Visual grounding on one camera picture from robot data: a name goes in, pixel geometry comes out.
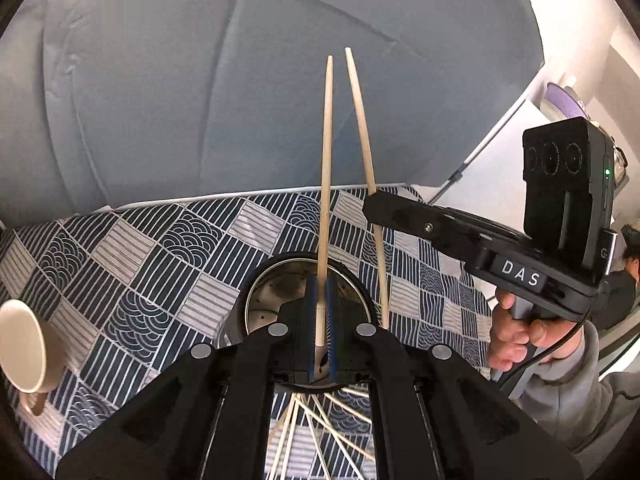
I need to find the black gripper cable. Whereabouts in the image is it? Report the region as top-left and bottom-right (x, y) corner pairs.
(497, 309), (594, 399)

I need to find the blue patterned tablecloth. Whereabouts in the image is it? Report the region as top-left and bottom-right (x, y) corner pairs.
(1, 188), (491, 479)

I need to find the beige ceramic mug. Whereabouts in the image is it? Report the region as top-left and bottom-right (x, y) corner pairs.
(0, 299), (66, 416)

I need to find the black utensil holder cup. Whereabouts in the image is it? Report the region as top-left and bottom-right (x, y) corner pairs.
(216, 252), (378, 393)

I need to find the chopstick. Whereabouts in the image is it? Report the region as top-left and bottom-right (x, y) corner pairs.
(316, 55), (334, 348)
(345, 47), (390, 330)

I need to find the black camera box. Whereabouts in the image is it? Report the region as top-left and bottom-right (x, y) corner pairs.
(523, 117), (614, 272)

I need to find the person's right hand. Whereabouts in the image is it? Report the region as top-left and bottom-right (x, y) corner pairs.
(488, 289), (575, 372)

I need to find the grey sleeve right forearm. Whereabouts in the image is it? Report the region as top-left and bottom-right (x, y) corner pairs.
(520, 323), (639, 454)

